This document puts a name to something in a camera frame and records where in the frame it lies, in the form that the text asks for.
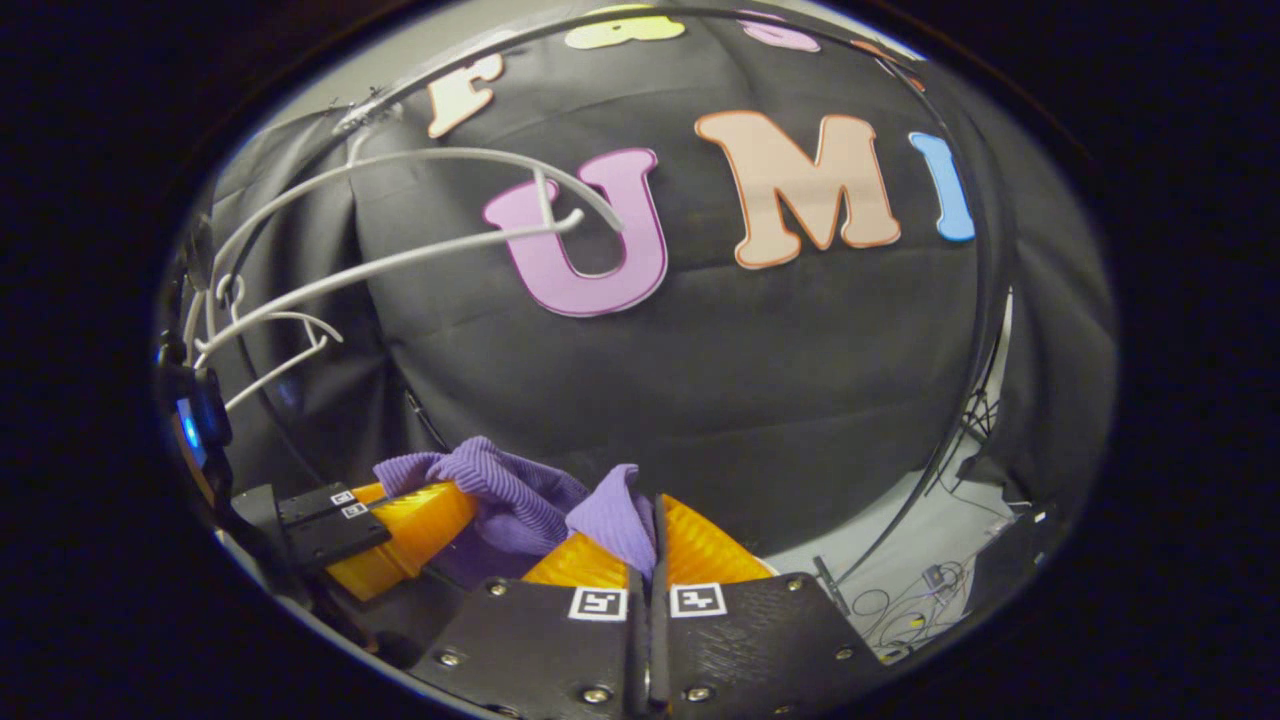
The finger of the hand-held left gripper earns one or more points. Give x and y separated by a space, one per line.
420 530
315 505

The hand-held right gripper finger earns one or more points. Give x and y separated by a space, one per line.
636 650
659 650

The purple knit garment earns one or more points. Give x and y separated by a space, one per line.
520 500

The white plastic hanger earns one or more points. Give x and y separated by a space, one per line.
470 239
270 382

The black clothes rack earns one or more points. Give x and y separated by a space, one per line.
905 510

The dark bulky object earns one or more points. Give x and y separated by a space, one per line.
1015 560

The black tripod stand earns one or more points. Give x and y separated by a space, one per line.
978 420

